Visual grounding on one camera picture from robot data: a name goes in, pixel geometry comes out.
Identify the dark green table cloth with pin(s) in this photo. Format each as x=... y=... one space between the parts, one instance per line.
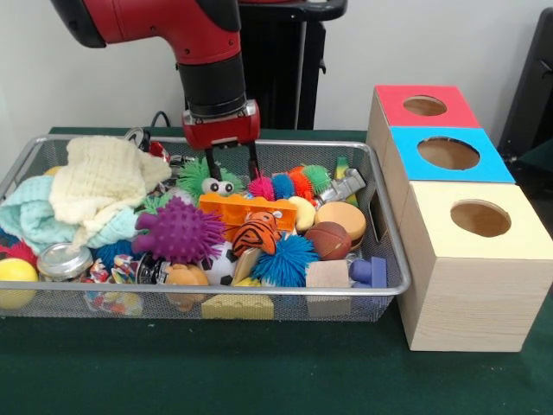
x=259 y=372

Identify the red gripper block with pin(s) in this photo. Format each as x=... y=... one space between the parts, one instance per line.
x=221 y=128

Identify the plain yellow ball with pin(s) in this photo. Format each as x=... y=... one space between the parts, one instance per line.
x=15 y=282

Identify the blue spiky ball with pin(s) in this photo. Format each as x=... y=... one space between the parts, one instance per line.
x=287 y=259

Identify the toy hamburger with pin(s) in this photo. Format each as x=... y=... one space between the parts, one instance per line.
x=340 y=218

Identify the green spiky ball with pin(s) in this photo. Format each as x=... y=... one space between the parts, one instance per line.
x=155 y=203

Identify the purple spiky ball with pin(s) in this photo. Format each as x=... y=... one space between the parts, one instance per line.
x=180 y=232

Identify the light teal knitted cloth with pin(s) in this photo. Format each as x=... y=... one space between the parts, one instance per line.
x=30 y=216

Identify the purple toy block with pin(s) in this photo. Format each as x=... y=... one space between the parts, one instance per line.
x=369 y=272

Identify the orange toy building block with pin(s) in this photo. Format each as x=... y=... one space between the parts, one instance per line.
x=251 y=210

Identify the shallow clear mesh bin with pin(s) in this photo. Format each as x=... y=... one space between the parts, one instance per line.
x=380 y=285

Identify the silver metal can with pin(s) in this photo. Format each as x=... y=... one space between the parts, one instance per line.
x=64 y=261

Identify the green furry ball with eyes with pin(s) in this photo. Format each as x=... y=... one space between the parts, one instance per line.
x=194 y=177

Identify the black chair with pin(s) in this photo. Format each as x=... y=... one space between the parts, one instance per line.
x=531 y=86

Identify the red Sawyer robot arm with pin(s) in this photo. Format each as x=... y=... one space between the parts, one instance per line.
x=199 y=35

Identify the cream knitted cloth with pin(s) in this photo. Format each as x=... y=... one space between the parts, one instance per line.
x=99 y=181

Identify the wooden box with three holes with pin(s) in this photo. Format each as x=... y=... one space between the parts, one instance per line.
x=467 y=294

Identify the small brown basketball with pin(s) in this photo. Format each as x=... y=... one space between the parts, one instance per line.
x=329 y=240

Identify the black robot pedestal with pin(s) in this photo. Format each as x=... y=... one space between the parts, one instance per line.
x=285 y=78

